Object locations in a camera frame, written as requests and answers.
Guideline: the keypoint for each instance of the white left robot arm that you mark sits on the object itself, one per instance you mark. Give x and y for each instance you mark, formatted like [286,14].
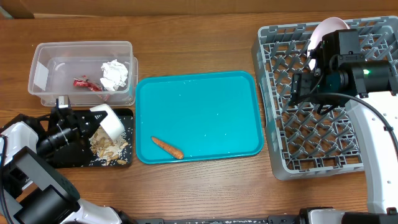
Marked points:
[33,148]

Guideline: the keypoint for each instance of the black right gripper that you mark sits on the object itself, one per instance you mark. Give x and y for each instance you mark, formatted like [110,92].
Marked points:
[300,88]

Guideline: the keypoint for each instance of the teal serving tray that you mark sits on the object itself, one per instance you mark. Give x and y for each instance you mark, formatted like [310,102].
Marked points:
[207,116]

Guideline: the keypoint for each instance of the white tissue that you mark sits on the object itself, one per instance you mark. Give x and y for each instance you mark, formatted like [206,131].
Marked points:
[115,75]

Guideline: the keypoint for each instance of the red snack wrapper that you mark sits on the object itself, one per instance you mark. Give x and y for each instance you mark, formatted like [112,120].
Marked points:
[85,82]

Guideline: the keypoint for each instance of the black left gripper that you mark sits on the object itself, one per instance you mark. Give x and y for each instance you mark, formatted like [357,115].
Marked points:
[76,122]

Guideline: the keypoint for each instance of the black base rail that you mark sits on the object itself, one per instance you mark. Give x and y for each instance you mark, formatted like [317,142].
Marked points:
[217,220]

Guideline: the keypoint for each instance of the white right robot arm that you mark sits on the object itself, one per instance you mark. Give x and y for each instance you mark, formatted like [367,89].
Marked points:
[368,90]

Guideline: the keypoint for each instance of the food scraps pile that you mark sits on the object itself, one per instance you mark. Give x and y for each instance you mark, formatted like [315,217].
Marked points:
[107,152]

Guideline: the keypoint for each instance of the white bowl with food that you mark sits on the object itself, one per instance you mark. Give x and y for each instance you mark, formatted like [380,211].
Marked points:
[112,126]

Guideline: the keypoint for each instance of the clear plastic waste bin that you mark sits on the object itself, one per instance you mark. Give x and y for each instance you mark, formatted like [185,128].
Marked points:
[56,64]

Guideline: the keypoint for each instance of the orange carrot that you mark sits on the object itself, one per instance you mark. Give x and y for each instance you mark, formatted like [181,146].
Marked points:
[173,151]

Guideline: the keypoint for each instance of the black plastic tray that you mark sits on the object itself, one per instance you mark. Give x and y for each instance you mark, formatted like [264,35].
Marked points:
[67,158]

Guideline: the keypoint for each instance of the large white plate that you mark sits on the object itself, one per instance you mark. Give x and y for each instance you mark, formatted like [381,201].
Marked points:
[327,26]

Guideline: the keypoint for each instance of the grey dishwasher rack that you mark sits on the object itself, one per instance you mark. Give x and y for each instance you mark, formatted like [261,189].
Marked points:
[302,143]

